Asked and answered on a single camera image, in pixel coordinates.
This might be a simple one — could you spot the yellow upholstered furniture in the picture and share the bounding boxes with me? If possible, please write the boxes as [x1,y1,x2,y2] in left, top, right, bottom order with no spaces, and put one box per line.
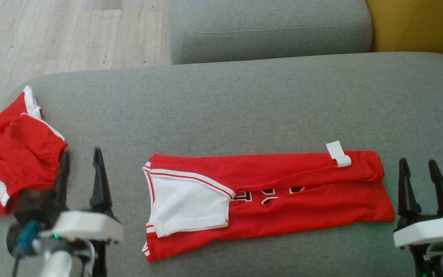
[366,0,443,65]

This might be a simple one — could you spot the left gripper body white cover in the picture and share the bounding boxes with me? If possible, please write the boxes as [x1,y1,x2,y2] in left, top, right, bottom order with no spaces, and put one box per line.
[38,210,125,245]

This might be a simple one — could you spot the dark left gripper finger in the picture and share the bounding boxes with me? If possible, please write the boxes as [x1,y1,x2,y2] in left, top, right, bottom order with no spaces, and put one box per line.
[89,147,116,220]
[52,150,71,211]

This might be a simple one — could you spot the red shorts white stripes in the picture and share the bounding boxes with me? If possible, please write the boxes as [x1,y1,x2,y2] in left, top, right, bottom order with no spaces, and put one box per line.
[0,85,70,217]

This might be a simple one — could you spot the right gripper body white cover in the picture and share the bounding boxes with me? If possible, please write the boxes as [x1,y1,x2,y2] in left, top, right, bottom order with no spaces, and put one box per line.
[393,215,443,249]

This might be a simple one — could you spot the small grey sofa cushion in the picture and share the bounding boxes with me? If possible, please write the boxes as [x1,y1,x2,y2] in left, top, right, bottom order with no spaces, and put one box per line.
[170,0,373,65]

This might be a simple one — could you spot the large grey fabric sofa seat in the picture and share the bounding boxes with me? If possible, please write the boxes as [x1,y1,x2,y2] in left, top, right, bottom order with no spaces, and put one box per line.
[0,52,443,277]

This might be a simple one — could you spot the blue connector black cable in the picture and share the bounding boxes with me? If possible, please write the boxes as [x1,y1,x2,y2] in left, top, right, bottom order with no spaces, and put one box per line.
[11,220,42,277]

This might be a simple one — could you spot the red basketball jersey white sleeves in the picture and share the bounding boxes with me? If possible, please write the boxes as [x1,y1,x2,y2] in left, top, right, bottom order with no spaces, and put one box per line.
[142,141,396,263]

